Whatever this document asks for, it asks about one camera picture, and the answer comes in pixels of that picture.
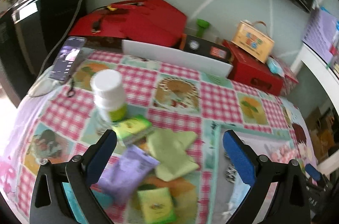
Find white plastic bottle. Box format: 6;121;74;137
90;69;127;123

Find purple perforated basket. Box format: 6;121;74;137
302;7;338;64

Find yellow box with handle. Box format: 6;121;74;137
232;21;275;64

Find green dumbbell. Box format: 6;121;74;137
196;19;210;38

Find pink fluffy cloth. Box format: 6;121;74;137
270;144;298;164

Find smartphone with lit screen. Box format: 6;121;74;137
49;36;86;83

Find white shelf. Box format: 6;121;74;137
290;44;339;112

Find white foam board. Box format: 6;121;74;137
122;39;233;78

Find teal toy with red top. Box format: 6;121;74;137
62;182;113;223

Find white charging cable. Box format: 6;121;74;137
27;0;94;98

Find black cabinet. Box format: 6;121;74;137
1;0;85;105

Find black phone lanyard loop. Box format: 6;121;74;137
66;75;76;98

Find red cardboard box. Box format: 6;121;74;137
222;40;283;95

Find pink checkered food tablecloth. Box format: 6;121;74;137
1;51;317;223

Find black box with gauge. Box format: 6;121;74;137
179;34;232;64

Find purple tissue packet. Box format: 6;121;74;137
98;145;160;205

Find blue wipes packet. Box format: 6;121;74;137
266;57;284;77

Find leopard print scrunchie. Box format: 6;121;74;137
224;152;237;183

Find red gift bag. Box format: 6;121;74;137
68;0;187;49

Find green tissue pack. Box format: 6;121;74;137
112;115;154;147
137;187;176;224

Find light green cloth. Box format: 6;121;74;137
146;128;199;182

